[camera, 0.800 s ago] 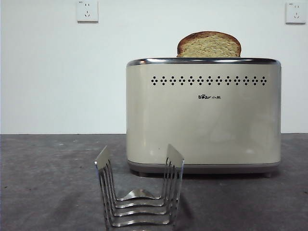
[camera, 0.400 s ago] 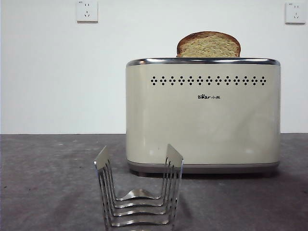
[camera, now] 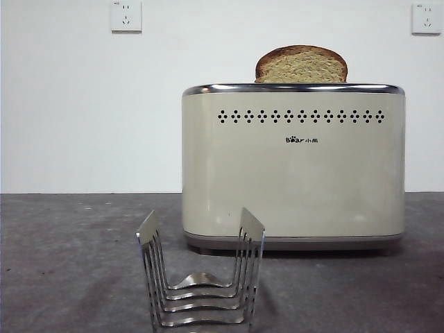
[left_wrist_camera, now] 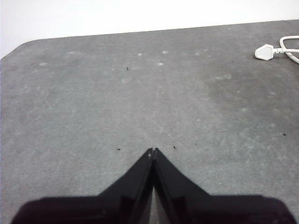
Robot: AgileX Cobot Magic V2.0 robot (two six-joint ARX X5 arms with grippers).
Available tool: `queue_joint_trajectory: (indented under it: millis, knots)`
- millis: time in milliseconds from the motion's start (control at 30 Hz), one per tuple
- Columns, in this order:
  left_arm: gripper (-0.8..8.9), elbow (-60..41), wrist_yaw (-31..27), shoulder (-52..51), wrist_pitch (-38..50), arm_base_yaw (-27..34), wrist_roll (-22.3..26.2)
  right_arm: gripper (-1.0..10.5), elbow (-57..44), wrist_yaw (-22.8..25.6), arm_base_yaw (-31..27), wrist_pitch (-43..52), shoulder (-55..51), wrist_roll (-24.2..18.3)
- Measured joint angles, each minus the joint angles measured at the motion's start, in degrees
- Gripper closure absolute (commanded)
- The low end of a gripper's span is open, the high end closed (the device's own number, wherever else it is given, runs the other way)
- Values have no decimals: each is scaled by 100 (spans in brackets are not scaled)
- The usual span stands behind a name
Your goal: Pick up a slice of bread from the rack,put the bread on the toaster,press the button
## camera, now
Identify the brown-crusted bread slice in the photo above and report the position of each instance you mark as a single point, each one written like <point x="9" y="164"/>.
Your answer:
<point x="301" y="67"/>

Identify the cream toaster with chrome top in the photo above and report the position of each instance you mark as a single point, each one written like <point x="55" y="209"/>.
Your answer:
<point x="295" y="180"/>

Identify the white wall socket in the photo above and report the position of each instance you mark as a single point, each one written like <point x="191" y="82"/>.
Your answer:
<point x="126" y="16"/>
<point x="426" y="19"/>

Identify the stainless steel toast rack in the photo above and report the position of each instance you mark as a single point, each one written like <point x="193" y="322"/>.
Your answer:
<point x="199" y="288"/>

